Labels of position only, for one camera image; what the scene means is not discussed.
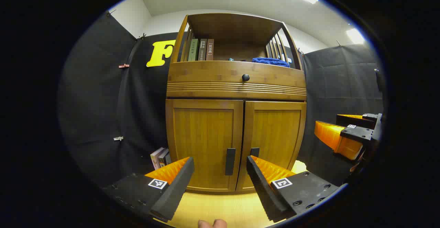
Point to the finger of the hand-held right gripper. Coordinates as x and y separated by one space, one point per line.
357 133
354 121

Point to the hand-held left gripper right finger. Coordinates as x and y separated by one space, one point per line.
263 193

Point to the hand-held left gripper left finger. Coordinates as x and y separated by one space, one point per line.
175 193

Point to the wooden double-door shoe cabinet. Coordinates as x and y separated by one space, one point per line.
233 25

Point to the dark thin book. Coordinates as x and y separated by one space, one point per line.
168 158

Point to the grey and white book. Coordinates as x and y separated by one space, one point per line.
163 157

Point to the pink and white book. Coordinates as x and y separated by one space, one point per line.
156 157

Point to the white clip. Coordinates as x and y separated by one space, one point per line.
118 138

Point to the blue towel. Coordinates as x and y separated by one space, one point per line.
270 61

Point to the round black drawer knob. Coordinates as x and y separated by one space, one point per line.
245 77

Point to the black backdrop cloth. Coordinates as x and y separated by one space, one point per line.
96 101

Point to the wooden drawer with ribbed front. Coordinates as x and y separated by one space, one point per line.
206 71

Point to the green book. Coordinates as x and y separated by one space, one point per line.
193 50

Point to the brown book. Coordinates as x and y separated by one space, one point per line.
210 49

